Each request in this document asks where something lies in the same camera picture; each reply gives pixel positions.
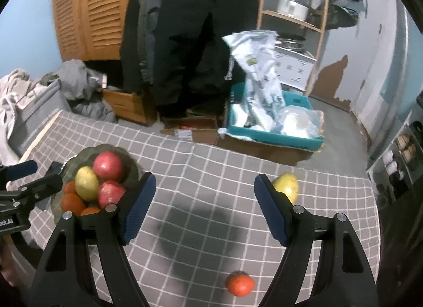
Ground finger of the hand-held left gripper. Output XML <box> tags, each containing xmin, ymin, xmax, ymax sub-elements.
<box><xmin>18</xmin><ymin>162</ymin><xmax>70</xmax><ymax>204</ymax></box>
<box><xmin>0</xmin><ymin>160</ymin><xmax>38</xmax><ymax>182</ymax></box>

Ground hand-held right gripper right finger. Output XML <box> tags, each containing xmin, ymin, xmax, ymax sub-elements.
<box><xmin>254</xmin><ymin>174</ymin><xmax>379</xmax><ymax>307</ymax></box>

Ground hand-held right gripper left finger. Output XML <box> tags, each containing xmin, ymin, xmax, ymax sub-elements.
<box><xmin>31</xmin><ymin>172</ymin><xmax>157</xmax><ymax>307</ymax></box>

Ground yellow lemon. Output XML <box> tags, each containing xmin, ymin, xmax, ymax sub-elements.
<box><xmin>272</xmin><ymin>172</ymin><xmax>300</xmax><ymax>204</ymax></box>
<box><xmin>75</xmin><ymin>166</ymin><xmax>100</xmax><ymax>202</ymax></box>

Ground red apple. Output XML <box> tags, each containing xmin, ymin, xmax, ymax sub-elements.
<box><xmin>97</xmin><ymin>180</ymin><xmax>128</xmax><ymax>208</ymax></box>
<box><xmin>93</xmin><ymin>151</ymin><xmax>125</xmax><ymax>182</ymax></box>

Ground scalloped glass plate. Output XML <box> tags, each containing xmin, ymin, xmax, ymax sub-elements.
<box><xmin>49</xmin><ymin>146</ymin><xmax>148</xmax><ymax>228</ymax></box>

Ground grey fabric storage bag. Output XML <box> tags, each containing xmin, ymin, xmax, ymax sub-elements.
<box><xmin>8</xmin><ymin>79</ymin><xmax>71</xmax><ymax>157</ymax></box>

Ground grey grid tablecloth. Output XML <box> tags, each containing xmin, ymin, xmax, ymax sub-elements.
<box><xmin>7</xmin><ymin>110</ymin><xmax>379</xmax><ymax>307</ymax></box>

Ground teal box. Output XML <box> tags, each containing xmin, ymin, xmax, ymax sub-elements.
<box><xmin>226</xmin><ymin>83</ymin><xmax>324</xmax><ymax>150</ymax></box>

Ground white cloth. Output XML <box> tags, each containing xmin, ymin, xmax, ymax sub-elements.
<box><xmin>0</xmin><ymin>69</ymin><xmax>50</xmax><ymax>149</ymax></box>

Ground clear plastic bag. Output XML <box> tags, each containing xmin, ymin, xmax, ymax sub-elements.
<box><xmin>281</xmin><ymin>107</ymin><xmax>323</xmax><ymax>139</ymax></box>

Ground grey jacket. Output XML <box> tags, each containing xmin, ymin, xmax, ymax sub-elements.
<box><xmin>54</xmin><ymin>60</ymin><xmax>117</xmax><ymax>123</ymax></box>

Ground flattened cardboard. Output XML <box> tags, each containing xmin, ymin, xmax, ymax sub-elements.
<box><xmin>160</xmin><ymin>117</ymin><xmax>314</xmax><ymax>166</ymax></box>

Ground wooden drawer chest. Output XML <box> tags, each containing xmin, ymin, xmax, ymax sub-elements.
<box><xmin>102</xmin><ymin>89</ymin><xmax>159</xmax><ymax>125</ymax></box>

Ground white printed plastic bag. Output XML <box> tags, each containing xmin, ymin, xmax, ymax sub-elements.
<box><xmin>222</xmin><ymin>30</ymin><xmax>286</xmax><ymax>132</ymax></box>

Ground white drawer unit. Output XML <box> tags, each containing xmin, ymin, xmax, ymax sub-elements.
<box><xmin>274</xmin><ymin>46</ymin><xmax>318</xmax><ymax>89</ymax></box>

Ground low shelf with jars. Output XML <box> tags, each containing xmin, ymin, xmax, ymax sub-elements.
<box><xmin>365</xmin><ymin>109</ymin><xmax>423</xmax><ymax>202</ymax></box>

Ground metal steamer pot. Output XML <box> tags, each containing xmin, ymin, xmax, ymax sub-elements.
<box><xmin>278</xmin><ymin>36</ymin><xmax>306</xmax><ymax>50</ymax></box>

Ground dark hanging coats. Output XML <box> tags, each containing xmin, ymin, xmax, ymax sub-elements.
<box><xmin>119</xmin><ymin>0</ymin><xmax>259</xmax><ymax>117</ymax></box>

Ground wooden louvered cabinet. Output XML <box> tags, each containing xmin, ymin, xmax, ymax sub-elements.
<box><xmin>51</xmin><ymin>0</ymin><xmax>142</xmax><ymax>62</ymax></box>

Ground wooden shelf rack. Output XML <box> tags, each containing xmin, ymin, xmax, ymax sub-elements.
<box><xmin>256</xmin><ymin>0</ymin><xmax>331</xmax><ymax>96</ymax></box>

